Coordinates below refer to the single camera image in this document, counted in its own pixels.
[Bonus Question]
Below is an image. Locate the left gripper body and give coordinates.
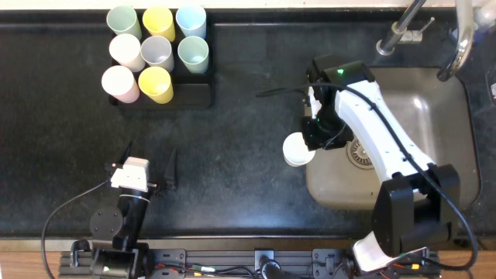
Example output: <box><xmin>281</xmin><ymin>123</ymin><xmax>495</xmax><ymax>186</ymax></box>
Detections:
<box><xmin>147</xmin><ymin>181</ymin><xmax>168</xmax><ymax>195</ymax></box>

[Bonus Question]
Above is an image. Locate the black tray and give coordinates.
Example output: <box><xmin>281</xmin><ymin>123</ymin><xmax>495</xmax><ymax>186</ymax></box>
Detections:
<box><xmin>108</xmin><ymin>15</ymin><xmax>213</xmax><ymax>110</ymax></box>

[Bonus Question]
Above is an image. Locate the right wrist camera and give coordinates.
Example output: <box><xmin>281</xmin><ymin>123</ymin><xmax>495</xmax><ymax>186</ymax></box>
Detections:
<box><xmin>308</xmin><ymin>87</ymin><xmax>323</xmax><ymax>119</ymax></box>

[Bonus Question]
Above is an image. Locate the steel sink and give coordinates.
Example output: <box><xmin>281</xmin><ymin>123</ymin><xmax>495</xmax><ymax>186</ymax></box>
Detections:
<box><xmin>305</xmin><ymin>66</ymin><xmax>481</xmax><ymax>212</ymax></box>

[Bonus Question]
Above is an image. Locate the green cup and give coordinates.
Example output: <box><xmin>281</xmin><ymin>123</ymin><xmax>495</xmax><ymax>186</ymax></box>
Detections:
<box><xmin>106</xmin><ymin>5</ymin><xmax>143</xmax><ymax>40</ymax></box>
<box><xmin>177</xmin><ymin>36</ymin><xmax>210</xmax><ymax>74</ymax></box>

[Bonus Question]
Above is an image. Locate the mounting rail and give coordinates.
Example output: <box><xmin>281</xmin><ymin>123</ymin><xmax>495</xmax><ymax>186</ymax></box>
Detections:
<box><xmin>57</xmin><ymin>247</ymin><xmax>443</xmax><ymax>279</ymax></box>

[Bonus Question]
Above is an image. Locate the yellow cup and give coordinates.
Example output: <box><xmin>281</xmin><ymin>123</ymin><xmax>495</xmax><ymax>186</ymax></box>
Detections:
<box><xmin>142</xmin><ymin>5</ymin><xmax>176</xmax><ymax>43</ymax></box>
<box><xmin>137</xmin><ymin>66</ymin><xmax>174</xmax><ymax>105</ymax></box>

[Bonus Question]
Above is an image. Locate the grey cup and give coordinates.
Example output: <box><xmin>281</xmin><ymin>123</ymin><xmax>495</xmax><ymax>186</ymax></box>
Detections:
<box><xmin>139</xmin><ymin>35</ymin><xmax>175</xmax><ymax>73</ymax></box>

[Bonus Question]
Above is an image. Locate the blue cup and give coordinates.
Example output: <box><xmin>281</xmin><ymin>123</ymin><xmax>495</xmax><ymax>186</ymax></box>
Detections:
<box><xmin>175</xmin><ymin>4</ymin><xmax>208</xmax><ymax>40</ymax></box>

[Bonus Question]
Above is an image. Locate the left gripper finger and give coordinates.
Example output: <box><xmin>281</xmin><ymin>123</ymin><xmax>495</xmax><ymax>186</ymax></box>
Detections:
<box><xmin>117</xmin><ymin>140</ymin><xmax>133</xmax><ymax>165</ymax></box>
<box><xmin>162</xmin><ymin>146</ymin><xmax>178</xmax><ymax>191</ymax></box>

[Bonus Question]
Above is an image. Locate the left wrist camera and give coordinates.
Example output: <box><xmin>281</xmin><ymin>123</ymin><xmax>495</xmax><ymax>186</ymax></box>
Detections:
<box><xmin>110</xmin><ymin>157</ymin><xmax>150</xmax><ymax>193</ymax></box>

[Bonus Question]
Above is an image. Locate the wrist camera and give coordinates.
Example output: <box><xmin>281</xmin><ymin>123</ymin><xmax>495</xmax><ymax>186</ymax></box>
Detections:
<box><xmin>110</xmin><ymin>157</ymin><xmax>150</xmax><ymax>193</ymax></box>
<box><xmin>308</xmin><ymin>87</ymin><xmax>323</xmax><ymax>119</ymax></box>

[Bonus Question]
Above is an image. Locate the steel tap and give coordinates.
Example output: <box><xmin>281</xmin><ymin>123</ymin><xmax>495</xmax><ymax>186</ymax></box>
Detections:
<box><xmin>375</xmin><ymin>0</ymin><xmax>477</xmax><ymax>82</ymax></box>

